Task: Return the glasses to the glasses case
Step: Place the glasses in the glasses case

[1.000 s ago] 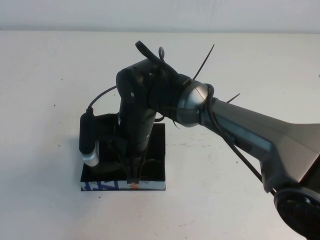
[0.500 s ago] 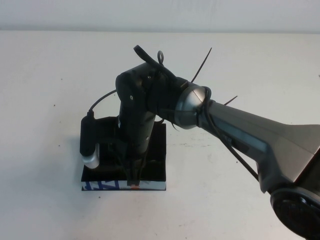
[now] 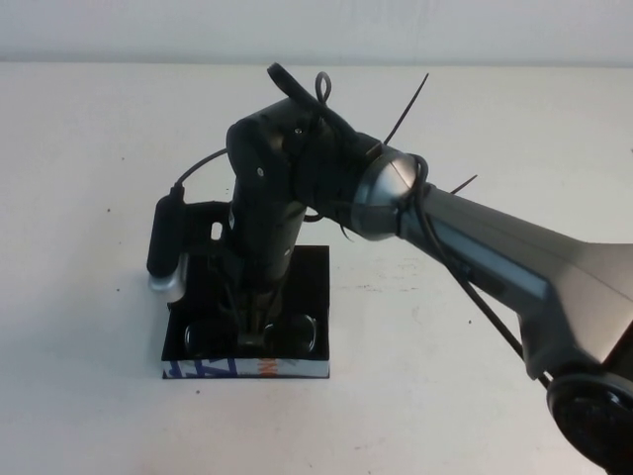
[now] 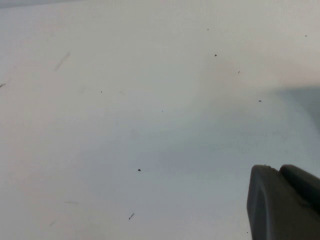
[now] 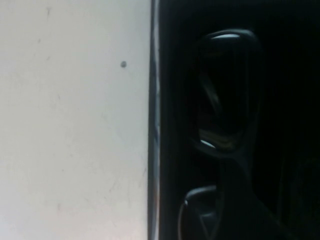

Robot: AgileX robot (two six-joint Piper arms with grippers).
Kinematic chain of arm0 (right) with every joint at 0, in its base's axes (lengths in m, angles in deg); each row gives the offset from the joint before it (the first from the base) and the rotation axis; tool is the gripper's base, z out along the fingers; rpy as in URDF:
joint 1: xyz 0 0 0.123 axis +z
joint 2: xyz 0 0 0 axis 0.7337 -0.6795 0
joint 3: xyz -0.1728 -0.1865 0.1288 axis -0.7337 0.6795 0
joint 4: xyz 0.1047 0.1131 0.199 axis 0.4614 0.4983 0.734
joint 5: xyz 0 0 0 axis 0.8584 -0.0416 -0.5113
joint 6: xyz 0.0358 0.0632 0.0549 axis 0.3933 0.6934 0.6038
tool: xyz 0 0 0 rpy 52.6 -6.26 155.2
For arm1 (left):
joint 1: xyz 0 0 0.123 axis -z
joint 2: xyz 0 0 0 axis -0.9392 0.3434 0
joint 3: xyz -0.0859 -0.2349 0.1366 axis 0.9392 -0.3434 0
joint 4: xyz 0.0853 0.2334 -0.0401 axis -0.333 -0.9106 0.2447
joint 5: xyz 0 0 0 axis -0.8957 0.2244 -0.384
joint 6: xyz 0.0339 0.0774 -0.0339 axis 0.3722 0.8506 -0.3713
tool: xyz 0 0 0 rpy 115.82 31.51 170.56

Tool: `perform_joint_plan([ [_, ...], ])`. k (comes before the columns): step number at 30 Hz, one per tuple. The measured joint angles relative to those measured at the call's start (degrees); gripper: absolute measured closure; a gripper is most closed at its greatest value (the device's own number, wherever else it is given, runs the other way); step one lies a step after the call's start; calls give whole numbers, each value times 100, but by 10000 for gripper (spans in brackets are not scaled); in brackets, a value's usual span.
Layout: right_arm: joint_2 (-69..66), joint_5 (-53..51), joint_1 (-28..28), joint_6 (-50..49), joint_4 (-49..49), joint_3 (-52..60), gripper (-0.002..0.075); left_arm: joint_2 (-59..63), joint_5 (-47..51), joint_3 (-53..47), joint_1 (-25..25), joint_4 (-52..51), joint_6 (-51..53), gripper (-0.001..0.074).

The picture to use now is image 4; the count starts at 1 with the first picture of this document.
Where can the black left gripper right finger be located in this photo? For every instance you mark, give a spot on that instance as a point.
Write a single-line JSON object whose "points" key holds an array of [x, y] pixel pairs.
{"points": [[305, 185]]}

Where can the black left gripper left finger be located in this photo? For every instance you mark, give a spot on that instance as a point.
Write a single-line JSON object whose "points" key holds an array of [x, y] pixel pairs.
{"points": [[270, 210]]}

